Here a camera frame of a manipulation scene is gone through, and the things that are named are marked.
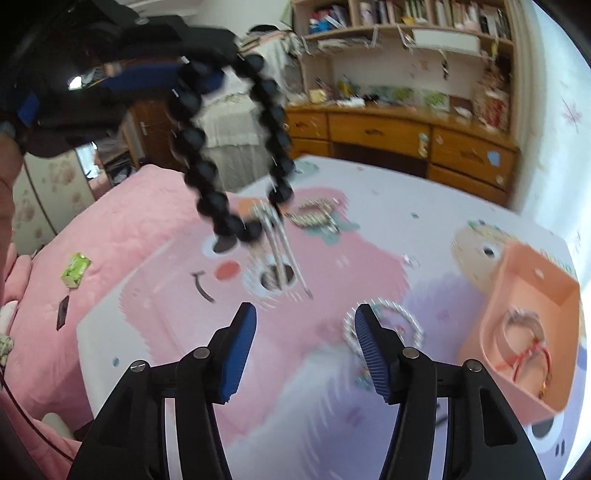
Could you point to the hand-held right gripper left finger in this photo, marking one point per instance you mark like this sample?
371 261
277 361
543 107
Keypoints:
238 350

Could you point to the white leaf print curtain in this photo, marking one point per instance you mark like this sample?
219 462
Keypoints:
554 161

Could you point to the wooden desk with drawers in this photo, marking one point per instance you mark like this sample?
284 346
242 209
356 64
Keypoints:
369 129

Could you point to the brown wooden door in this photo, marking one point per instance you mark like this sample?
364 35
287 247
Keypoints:
152 134

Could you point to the white long box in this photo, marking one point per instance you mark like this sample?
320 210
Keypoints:
443 40

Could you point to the floral print cabinet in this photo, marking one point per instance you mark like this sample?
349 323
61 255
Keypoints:
55 194

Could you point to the small black flat item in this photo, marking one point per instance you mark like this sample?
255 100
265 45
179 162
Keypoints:
63 313

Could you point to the pale pink bangle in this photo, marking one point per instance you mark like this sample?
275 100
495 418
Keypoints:
508 323

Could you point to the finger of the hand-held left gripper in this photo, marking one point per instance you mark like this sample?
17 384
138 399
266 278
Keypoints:
184 39
152 81

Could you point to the green snack packet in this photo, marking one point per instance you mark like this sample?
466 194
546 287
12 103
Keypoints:
76 269

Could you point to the pink plastic tray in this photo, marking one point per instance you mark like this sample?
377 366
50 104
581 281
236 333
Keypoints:
521 272

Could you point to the rhinestone hair clip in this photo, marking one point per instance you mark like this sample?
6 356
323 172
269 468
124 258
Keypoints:
309 216

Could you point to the white lace furniture cover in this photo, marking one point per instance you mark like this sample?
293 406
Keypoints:
221 120

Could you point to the cartoon drawer ornament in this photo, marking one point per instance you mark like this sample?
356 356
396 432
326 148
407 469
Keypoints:
423 144

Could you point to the row of books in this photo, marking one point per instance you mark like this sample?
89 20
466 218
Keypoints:
415 11

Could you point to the pink quilted blanket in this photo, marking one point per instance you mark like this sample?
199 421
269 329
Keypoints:
115 221

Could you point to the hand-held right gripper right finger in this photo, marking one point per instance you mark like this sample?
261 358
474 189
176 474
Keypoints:
371 350

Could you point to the wooden bookshelf hutch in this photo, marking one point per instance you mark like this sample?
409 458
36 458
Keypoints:
323 69

